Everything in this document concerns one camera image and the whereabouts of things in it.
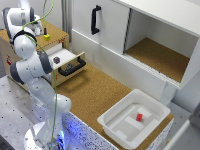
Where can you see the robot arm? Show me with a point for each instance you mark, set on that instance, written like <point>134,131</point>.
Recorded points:
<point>36,95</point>

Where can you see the purple block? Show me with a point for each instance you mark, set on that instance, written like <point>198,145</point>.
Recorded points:
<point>56,60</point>

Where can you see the white cabinet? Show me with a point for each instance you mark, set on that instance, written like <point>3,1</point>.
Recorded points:
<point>100,56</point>

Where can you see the pink block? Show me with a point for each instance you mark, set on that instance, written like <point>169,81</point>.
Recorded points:
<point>139,117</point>

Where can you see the wooden drawer box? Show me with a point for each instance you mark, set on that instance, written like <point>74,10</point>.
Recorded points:
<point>56,35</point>

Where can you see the wooden drawer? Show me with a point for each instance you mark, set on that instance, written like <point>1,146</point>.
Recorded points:
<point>68,59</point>

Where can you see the white plastic box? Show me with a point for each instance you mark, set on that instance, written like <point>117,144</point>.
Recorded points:
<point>116,128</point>

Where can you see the white sliding door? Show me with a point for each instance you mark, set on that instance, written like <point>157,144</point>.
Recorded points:
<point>111,26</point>

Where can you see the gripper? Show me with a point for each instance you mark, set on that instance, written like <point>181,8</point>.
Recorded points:
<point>38,26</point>

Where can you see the yellow block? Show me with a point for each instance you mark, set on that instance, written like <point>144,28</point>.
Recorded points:
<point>47,37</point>

